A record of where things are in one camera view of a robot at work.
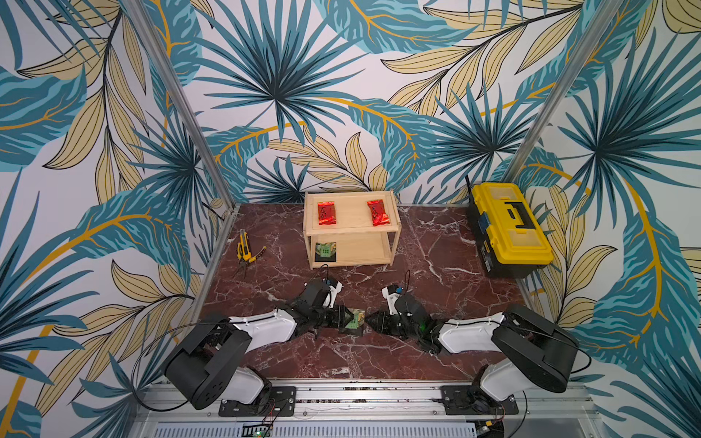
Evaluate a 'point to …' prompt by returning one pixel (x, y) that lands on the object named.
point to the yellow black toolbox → (508, 234)
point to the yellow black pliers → (245, 264)
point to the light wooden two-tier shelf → (350, 229)
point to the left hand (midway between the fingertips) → (347, 320)
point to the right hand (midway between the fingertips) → (365, 320)
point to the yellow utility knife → (244, 252)
